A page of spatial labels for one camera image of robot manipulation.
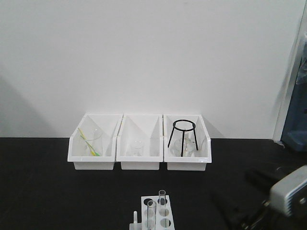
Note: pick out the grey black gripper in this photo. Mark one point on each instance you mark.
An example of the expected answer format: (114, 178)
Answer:
(285, 208)

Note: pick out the clear glass test tube front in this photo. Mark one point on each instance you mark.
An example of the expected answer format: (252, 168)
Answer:
(151, 215)

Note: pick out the clear glass test tube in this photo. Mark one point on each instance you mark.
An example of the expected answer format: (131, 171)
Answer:
(162, 199)
(151, 215)

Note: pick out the white test tube rack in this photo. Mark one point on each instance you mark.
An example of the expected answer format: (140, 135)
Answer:
(164, 217)

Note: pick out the clear glass test tube rear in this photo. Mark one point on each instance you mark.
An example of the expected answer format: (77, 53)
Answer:
(162, 199)

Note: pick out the blue-grey pegboard drying rack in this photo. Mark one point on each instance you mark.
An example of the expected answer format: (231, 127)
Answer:
(295, 128)

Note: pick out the glassware in right bin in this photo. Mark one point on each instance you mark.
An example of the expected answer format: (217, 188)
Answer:
(184, 148)

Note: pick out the white right storage bin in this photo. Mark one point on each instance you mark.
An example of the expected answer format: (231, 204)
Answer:
(203, 156)

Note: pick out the white storage bin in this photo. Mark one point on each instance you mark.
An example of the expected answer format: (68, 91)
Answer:
(79, 154)
(148, 129)
(203, 156)

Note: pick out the black metal tripod stand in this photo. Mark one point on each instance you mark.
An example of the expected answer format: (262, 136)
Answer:
(183, 126)

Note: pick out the white middle storage bin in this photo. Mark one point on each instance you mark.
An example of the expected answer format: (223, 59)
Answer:
(148, 129)

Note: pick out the small glass flask middle bin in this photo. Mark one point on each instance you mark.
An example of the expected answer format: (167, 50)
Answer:
(137, 148)

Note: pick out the plastic bag of pegs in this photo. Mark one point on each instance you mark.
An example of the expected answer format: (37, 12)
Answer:
(302, 71)

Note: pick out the clear glass beaker left bin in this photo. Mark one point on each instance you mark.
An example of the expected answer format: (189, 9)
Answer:
(94, 137)

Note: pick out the white left storage bin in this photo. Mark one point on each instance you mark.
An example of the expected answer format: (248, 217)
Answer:
(79, 154)

